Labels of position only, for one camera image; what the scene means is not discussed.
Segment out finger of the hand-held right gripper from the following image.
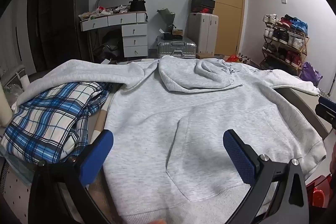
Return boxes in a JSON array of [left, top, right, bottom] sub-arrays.
[[315, 96, 336, 131]]

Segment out dark wardrobe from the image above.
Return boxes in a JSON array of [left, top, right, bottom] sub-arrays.
[[28, 0, 53, 72]]

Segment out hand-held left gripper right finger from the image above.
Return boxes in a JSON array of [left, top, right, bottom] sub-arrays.
[[223, 130, 309, 224]]

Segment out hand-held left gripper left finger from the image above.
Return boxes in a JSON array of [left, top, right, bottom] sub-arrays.
[[28, 130, 114, 224]]

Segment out wooden shoe rack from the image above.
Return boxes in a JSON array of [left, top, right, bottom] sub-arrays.
[[261, 20, 310, 75]]

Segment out blue plaid shirt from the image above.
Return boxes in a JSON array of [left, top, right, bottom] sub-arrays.
[[1, 82, 113, 165]]

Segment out clutter pile on desk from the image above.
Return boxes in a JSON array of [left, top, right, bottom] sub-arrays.
[[80, 5, 132, 20]]

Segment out silver ribbed suitcase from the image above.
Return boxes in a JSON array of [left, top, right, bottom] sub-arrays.
[[157, 35, 197, 59]]

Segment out red and black shoebox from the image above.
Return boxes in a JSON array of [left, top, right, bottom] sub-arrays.
[[191, 5, 214, 14]]

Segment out white hard suitcase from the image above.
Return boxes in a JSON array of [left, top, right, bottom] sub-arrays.
[[187, 13, 219, 55]]

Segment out dark bag under desk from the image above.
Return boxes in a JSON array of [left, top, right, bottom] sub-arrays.
[[93, 30, 124, 62]]

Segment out light grey hoodie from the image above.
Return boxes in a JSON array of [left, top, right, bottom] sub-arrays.
[[17, 55, 327, 224]]

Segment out grey padded bed frame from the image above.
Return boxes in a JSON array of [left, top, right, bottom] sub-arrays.
[[278, 88, 330, 140]]

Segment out white tube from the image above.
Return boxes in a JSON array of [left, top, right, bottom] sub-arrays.
[[17, 67, 30, 90]]

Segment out purple plastic bag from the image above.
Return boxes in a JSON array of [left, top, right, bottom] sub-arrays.
[[301, 62, 323, 86]]

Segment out black bucket bag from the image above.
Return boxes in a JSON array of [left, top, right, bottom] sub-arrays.
[[129, 0, 147, 12]]

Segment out white dotted cloth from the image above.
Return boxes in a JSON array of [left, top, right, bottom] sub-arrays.
[[0, 161, 34, 214]]

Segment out rows of shoes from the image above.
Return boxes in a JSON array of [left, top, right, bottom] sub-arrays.
[[262, 13, 309, 68]]

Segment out clear plastic cover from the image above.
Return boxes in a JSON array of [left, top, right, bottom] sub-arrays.
[[5, 154, 33, 184]]

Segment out white desk with drawers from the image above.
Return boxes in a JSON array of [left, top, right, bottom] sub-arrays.
[[80, 11, 149, 58]]

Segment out dark wrapped flower bouquet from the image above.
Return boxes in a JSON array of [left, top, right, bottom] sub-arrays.
[[157, 8, 176, 30]]

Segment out red plastic stool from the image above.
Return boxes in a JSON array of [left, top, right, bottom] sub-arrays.
[[306, 174, 334, 207]]

